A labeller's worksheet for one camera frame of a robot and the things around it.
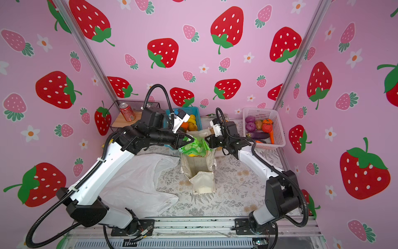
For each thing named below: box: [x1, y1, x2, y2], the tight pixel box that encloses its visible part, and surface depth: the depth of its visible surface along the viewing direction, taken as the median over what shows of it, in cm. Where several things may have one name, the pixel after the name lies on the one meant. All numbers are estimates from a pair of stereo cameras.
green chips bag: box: [179, 135, 213, 158], surface depth 69 cm
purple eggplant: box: [250, 132, 270, 140], surface depth 108 cm
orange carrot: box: [269, 129, 275, 145], surface depth 109 cm
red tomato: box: [261, 123, 274, 134], surface depth 108 cm
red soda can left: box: [119, 102, 136, 122], surface depth 93 cm
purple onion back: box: [245, 115, 256, 123], surface depth 117 cm
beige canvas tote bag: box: [180, 128, 217, 195], surface depth 78 cm
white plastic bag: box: [99, 153, 181, 219], surface depth 84 cm
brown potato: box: [254, 119, 263, 131], surface depth 113 cm
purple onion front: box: [245, 121, 257, 132], surface depth 113 cm
